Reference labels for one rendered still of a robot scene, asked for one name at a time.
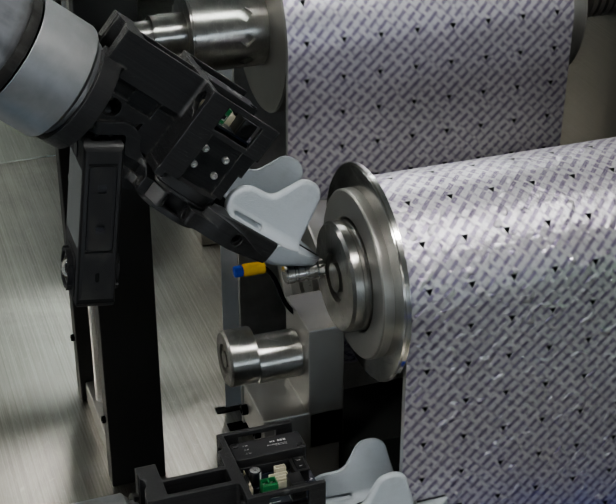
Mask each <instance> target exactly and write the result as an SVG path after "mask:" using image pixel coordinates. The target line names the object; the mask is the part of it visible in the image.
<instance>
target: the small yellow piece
mask: <svg viewBox="0 0 616 504"><path fill-rule="evenodd" d="M265 272H266V273H267V274H268V275H269V276H270V277H271V278H272V280H273V282H274V283H275V286H276V288H277V291H278V293H279V296H280V299H281V301H282V303H283V304H284V306H285V307H286V308H287V310H288V311H289V312H290V313H292V314H293V308H292V307H291V306H290V305H289V303H288V302H287V300H286V298H285V296H284V294H283V291H282V288H281V285H280V283H279V281H278V279H277V277H276V276H275V274H274V273H273V272H272V271H271V270H270V269H269V268H268V267H266V265H265V262H263V263H261V262H258V261H257V262H251V263H246V264H242V265H237V266H233V275H234V277H235V278H238V277H243V276H244V277H247V276H252V275H258V274H264V273H265Z"/></svg>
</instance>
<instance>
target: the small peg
mask: <svg viewBox="0 0 616 504"><path fill-rule="evenodd" d="M281 272H282V278H283V280H284V282H285V283H286V284H293V283H295V282H298V283H299V282H304V281H305V280H308V281H310V280H315V279H316V278H317V279H321V278H325V275H326V266H325V263H324V261H323V259H322V258H320V259H319V260H318V261H317V263H316V264H315V265H313V266H282V269H281Z"/></svg>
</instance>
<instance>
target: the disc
mask: <svg viewBox="0 0 616 504"><path fill-rule="evenodd" d="M347 187H353V188H356V189H357V190H359V191H360V192H361V193H362V194H363V195H364V196H365V198H366V199H367V200H368V202H369V203H370V205H371V207H372V209H373V211H374V213H375V215H376V217H377V219H378V222H379V224H380V227H381V230H382V233H383V236H384V239H385V243H386V246H387V250H388V255H389V259H390V264H391V270H392V276H393V284H394V295H395V323H394V332H393V337H392V341H391V344H390V347H389V349H388V351H387V352H386V354H385V355H384V356H382V357H380V358H376V359H371V360H366V359H363V358H362V357H360V356H359V355H358V354H357V353H356V352H355V351H354V350H353V349H352V350H353V352H354V354H355V356H356V358H357V359H358V361H359V363H360V364H361V366H362V367H363V368H364V369H365V371H366V372H367V373H368V374H369V375H370V376H372V377H373V378H374V379H376V380H377V381H380V382H389V381H392V380H394V379H396V378H397V377H398V376H399V374H400V373H401V371H402V370H403V368H404V365H405V363H406V360H407V357H408V353H409V348H410V341H411V329H412V305H411V291H410V282H409V275H408V268H407V263H406V258H405V253H404V248H403V244H402V240H401V236H400V233H399V229H398V226H397V223H396V220H395V217H394V214H393V211H392V209H391V206H390V204H389V202H388V199H387V197H386V195H385V193H384V191H383V189H382V187H381V186H380V184H379V182H378V181H377V179H376V178H375V177H374V175H373V174H372V173H371V172H370V171H369V170H368V169H367V168H366V167H365V166H363V165H362V164H360V163H358V162H354V161H352V162H346V163H343V164H342V165H341V166H340V167H339V168H338V169H337V171H336V172H335V174H334V176H333V178H332V180H331V183H330V187H329V191H328V196H327V203H328V201H329V198H330V197H331V195H332V194H333V192H334V191H336V190H337V189H340V188H347Z"/></svg>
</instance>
